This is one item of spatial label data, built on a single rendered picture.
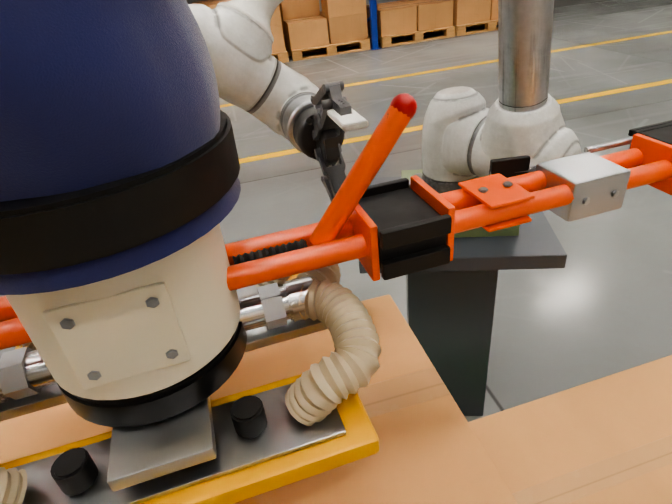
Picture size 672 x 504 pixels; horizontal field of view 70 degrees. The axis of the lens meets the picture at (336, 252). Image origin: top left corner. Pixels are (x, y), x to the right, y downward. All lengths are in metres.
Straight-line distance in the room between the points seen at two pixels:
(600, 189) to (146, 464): 0.49
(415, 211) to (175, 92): 0.25
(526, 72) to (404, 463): 0.80
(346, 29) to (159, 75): 7.60
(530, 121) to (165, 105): 0.91
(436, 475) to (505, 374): 1.44
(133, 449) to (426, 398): 0.34
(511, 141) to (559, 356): 1.15
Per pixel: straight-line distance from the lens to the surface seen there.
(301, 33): 7.74
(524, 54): 1.08
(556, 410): 1.18
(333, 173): 0.71
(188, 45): 0.34
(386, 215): 0.46
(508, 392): 1.93
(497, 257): 1.24
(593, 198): 0.57
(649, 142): 0.65
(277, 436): 0.44
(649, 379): 1.31
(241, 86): 0.82
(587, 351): 2.15
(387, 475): 0.57
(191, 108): 0.33
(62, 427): 0.73
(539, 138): 1.13
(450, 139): 1.24
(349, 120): 0.58
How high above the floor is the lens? 1.43
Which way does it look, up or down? 33 degrees down
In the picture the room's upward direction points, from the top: 6 degrees counter-clockwise
